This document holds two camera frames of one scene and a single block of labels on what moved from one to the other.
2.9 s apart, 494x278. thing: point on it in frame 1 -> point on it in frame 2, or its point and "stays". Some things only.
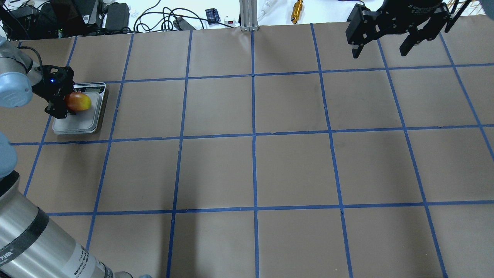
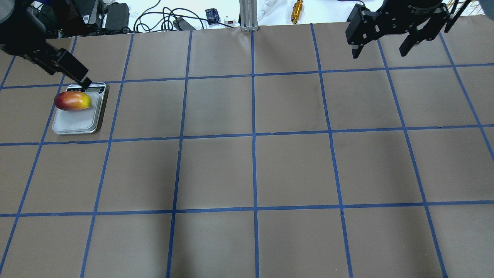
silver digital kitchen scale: [85, 121] stays
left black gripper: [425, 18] stays
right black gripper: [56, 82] -> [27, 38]
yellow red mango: [77, 101] stays
